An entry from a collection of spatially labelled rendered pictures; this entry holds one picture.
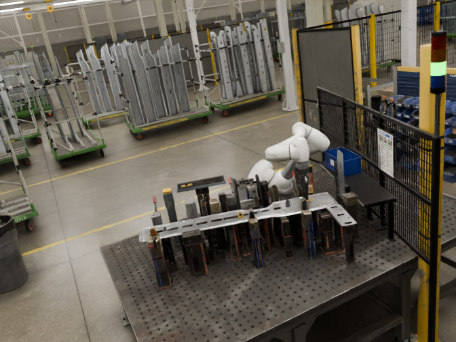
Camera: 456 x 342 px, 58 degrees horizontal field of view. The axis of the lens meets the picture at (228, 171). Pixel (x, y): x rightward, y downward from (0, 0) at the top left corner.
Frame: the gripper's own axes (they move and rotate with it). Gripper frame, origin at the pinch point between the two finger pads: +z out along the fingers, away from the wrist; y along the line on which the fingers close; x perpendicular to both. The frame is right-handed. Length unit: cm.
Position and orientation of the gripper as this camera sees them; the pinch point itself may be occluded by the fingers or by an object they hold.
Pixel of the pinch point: (305, 194)
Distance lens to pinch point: 294.0
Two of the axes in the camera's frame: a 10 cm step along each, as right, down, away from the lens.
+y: 1.2, 3.3, -9.4
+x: 9.8, -1.8, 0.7
